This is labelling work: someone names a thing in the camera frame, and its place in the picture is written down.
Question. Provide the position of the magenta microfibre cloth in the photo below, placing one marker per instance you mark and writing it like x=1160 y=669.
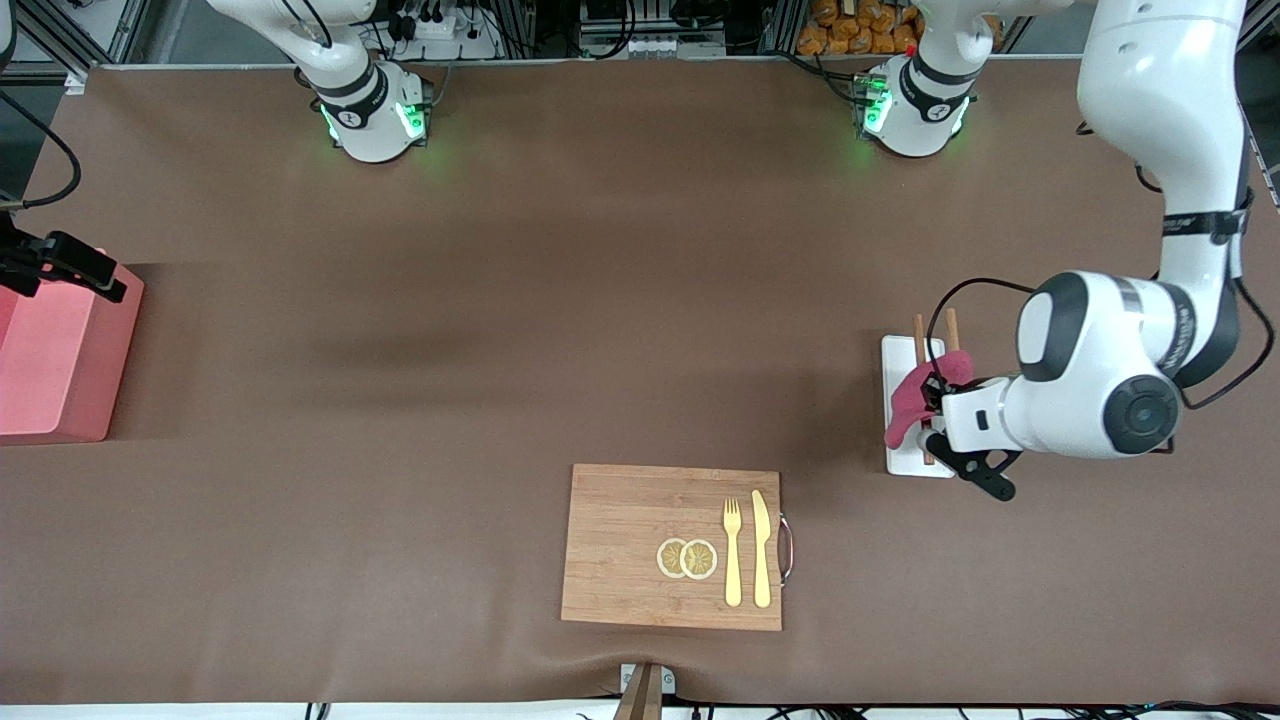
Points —
x=908 y=405

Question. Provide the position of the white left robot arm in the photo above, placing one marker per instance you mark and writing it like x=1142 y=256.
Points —
x=1150 y=90

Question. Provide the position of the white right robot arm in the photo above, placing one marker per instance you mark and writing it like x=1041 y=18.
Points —
x=370 y=112

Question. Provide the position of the white rack base tray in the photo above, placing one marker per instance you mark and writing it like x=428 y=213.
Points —
x=900 y=355

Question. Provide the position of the pink plastic bin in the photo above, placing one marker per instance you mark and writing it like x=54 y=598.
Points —
x=60 y=370

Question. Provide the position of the yellow plastic knife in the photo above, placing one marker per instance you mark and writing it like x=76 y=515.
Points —
x=762 y=555

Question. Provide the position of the yellow plastic fork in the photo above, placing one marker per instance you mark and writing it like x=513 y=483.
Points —
x=733 y=560

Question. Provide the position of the lemon slice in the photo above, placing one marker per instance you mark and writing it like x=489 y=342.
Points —
x=699 y=559
x=668 y=557

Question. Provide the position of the bag of orange buns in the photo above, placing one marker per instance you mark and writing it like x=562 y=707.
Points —
x=860 y=25

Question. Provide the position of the white power strip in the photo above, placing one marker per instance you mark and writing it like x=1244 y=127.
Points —
x=445 y=35

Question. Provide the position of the white connector block row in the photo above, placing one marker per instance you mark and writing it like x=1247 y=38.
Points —
x=660 y=46

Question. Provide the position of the aluminium frame profile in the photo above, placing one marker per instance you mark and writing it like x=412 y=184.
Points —
x=90 y=45

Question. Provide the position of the camera mount bracket with post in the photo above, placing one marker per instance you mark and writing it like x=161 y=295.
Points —
x=645 y=690

